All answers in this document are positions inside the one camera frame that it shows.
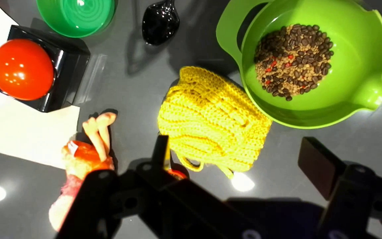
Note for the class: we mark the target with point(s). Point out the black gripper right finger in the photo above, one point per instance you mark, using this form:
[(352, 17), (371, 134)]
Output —
[(322, 167)]

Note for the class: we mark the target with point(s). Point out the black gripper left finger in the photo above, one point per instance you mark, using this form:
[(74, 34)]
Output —
[(161, 152)]

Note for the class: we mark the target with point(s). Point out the black plastic spoon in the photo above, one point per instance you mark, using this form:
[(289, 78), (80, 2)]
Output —
[(160, 23)]

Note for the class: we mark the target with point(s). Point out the lime green mixing bowl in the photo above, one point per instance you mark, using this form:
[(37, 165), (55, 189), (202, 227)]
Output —
[(359, 53)]

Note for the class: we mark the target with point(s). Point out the small green bowl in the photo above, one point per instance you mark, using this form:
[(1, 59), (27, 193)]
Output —
[(76, 14)]

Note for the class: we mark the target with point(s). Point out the small red cup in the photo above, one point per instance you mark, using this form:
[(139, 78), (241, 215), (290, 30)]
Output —
[(180, 171)]

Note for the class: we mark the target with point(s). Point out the yellow knitted cloth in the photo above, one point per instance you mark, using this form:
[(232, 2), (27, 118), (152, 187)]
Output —
[(213, 123)]

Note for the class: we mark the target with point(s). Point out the small toy doll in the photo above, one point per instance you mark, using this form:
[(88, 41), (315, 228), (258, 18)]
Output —
[(87, 154)]

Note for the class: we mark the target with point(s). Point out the black square box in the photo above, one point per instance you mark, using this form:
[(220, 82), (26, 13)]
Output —
[(70, 66)]

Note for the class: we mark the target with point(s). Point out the white paper sheet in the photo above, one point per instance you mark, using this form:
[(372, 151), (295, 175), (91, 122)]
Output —
[(33, 132)]

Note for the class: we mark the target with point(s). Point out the red tomato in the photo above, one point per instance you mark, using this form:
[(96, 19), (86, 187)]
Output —
[(23, 67)]

